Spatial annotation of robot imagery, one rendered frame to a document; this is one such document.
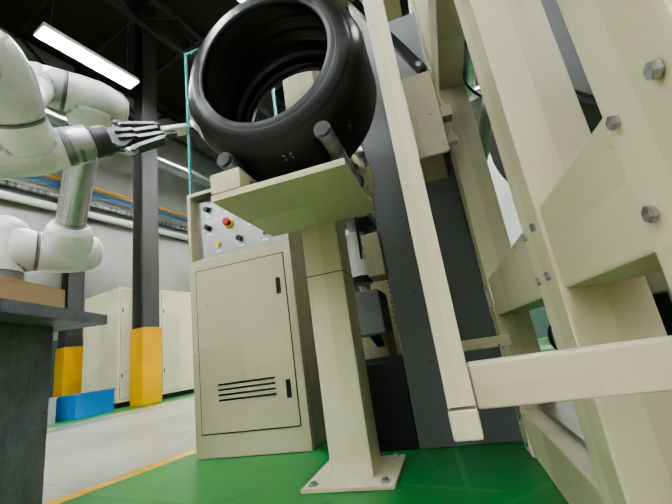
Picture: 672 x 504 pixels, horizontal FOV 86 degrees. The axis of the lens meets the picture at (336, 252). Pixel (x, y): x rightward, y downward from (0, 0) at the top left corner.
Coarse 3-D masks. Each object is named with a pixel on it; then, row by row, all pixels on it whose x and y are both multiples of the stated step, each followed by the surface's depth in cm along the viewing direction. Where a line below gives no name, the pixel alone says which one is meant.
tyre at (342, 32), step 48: (288, 0) 102; (336, 0) 102; (240, 48) 122; (288, 48) 129; (336, 48) 94; (192, 96) 105; (240, 96) 132; (336, 96) 93; (240, 144) 98; (288, 144) 95
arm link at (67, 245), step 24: (72, 96) 119; (96, 96) 123; (120, 96) 129; (72, 120) 124; (96, 120) 126; (120, 120) 131; (72, 168) 131; (96, 168) 136; (72, 192) 134; (72, 216) 137; (48, 240) 136; (72, 240) 139; (96, 240) 149; (48, 264) 138; (72, 264) 142; (96, 264) 150
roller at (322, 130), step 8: (320, 128) 89; (328, 128) 89; (320, 136) 89; (328, 136) 90; (336, 136) 94; (328, 144) 93; (336, 144) 95; (328, 152) 97; (336, 152) 97; (344, 152) 101; (352, 168) 110; (360, 184) 120
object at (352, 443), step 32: (288, 96) 141; (320, 256) 122; (320, 288) 120; (352, 288) 127; (320, 320) 117; (352, 320) 117; (320, 352) 115; (352, 352) 112; (320, 384) 113; (352, 384) 110; (352, 416) 108; (352, 448) 106
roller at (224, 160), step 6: (222, 156) 97; (228, 156) 96; (222, 162) 96; (228, 162) 96; (234, 162) 97; (240, 162) 101; (222, 168) 97; (228, 168) 97; (246, 168) 104; (252, 174) 106; (258, 180) 110
